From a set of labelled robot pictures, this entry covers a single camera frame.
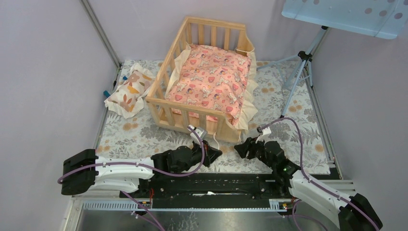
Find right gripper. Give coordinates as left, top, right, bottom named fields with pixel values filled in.
left=234, top=135, right=276, bottom=170

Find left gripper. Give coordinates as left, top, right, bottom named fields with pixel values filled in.
left=175, top=140, right=222, bottom=174

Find wooden pet bed frame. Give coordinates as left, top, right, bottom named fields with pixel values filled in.
left=146, top=16, right=254, bottom=136

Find pink patterned bed cushion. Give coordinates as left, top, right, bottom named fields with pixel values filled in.
left=165, top=44, right=258, bottom=142

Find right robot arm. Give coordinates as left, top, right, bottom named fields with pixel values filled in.
left=234, top=127, right=383, bottom=231

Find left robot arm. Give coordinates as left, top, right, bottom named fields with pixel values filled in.
left=57, top=125, right=222, bottom=198

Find floral table mat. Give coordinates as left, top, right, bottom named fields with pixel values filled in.
left=96, top=61, right=330, bottom=175

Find floral small pillow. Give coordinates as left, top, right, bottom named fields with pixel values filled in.
left=104, top=63, right=155, bottom=118

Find blue toy item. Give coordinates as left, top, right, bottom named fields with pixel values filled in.
left=104, top=76, right=132, bottom=103

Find black tripod stand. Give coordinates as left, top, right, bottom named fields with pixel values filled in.
left=265, top=26, right=329, bottom=118

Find grey diagonal pole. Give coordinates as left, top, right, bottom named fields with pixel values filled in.
left=79, top=0, right=121, bottom=69

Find light blue perforated panel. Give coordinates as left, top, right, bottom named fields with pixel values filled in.
left=281, top=0, right=408, bottom=39

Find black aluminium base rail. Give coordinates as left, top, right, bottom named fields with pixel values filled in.
left=130, top=173, right=296, bottom=211

